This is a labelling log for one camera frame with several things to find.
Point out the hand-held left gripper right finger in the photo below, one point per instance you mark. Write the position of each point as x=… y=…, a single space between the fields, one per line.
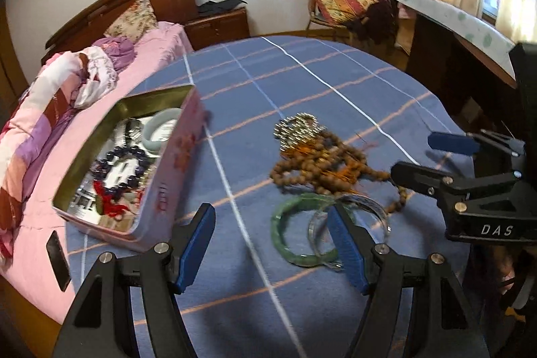
x=346 y=247

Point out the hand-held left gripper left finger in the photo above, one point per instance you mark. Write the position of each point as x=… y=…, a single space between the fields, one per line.
x=195 y=244

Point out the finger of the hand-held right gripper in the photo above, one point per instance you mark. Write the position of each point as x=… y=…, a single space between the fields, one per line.
x=419 y=175
x=453 y=144

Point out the clear glass bangle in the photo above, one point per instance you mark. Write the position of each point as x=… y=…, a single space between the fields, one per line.
x=369 y=203

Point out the green jade bangle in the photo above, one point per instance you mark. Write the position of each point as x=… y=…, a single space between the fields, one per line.
x=279 y=232

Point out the pink tin box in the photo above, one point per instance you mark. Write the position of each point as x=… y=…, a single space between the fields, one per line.
x=176 y=173

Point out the red tassel charm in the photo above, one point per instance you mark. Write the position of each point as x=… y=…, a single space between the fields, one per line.
x=110 y=207

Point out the white jade bangle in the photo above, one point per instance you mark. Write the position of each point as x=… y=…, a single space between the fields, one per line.
x=152 y=146

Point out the metal watch band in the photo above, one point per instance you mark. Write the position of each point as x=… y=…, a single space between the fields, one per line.
x=130 y=131

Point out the dark wooden desk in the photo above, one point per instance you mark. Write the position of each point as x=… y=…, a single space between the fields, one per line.
x=432 y=60

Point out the white green-dotted desk cover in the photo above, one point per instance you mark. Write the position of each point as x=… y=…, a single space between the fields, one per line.
x=461 y=24

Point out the black phone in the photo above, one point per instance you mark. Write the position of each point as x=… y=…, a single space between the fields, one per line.
x=58 y=261

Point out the dark maroon clothes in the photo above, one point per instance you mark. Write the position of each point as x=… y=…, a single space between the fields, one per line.
x=377 y=18

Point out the bed with pink sheet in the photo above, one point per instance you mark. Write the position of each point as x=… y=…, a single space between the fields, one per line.
x=46 y=190

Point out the blue checked tablecloth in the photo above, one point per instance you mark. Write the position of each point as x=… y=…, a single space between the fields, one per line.
x=293 y=60

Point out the patchwork cushion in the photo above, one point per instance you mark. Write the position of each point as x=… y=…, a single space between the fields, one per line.
x=340 y=1

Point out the pink patchwork quilt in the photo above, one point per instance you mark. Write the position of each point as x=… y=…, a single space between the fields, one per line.
x=37 y=119

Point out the purple cloth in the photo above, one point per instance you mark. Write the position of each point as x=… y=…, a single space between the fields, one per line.
x=117 y=52

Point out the wooden nightstand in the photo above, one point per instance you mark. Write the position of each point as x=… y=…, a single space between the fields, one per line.
x=218 y=26

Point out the floral pillow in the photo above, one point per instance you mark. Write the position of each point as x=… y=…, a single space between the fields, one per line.
x=134 y=18

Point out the dark folded clothes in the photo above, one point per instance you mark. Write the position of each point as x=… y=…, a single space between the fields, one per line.
x=220 y=7

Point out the wooden wardrobe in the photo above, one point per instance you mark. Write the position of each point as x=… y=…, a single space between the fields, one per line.
x=6 y=60

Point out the metal frame chair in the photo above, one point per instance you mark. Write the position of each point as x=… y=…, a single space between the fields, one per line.
x=312 y=12

